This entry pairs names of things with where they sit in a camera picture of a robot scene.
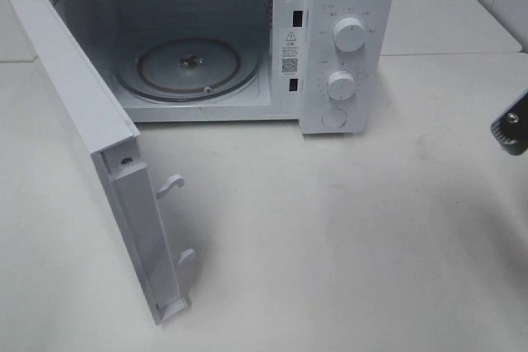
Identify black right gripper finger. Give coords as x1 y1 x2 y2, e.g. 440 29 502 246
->
490 92 528 156

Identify white timer knob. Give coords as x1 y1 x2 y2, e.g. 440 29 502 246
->
327 71 356 101

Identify round white door button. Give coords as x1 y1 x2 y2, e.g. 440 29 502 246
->
322 109 347 129

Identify white microwave door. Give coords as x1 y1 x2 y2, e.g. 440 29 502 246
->
8 0 195 324

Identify upper white power knob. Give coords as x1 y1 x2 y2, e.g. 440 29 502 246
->
332 16 365 53

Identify white microwave oven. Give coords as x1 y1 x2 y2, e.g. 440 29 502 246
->
51 0 392 134

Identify glass microwave turntable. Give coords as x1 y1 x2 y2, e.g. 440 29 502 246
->
114 37 262 103

